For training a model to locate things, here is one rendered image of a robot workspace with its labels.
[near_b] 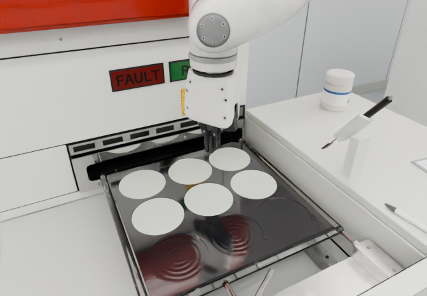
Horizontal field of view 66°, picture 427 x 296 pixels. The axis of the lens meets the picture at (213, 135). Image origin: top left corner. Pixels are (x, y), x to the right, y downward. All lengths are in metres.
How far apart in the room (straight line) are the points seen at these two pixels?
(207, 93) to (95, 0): 0.25
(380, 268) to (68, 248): 0.57
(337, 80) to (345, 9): 2.35
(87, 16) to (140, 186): 0.35
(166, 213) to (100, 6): 0.40
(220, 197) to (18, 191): 0.44
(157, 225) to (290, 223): 0.25
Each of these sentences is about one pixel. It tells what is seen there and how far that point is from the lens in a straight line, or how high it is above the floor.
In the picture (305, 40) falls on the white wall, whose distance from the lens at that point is 3.00.
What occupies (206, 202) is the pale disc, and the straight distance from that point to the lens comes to 0.68.
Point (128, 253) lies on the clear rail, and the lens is 0.60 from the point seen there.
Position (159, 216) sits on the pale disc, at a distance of 0.66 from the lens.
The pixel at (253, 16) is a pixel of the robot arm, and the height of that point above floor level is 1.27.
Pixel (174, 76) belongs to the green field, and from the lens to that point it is 0.77.
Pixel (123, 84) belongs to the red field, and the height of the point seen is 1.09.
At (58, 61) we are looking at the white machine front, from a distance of 0.71.
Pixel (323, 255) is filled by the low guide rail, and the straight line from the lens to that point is 0.68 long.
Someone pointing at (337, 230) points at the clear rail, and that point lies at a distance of 0.66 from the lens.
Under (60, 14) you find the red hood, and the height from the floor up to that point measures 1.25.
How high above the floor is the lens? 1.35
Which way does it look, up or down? 30 degrees down
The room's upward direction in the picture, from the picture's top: straight up
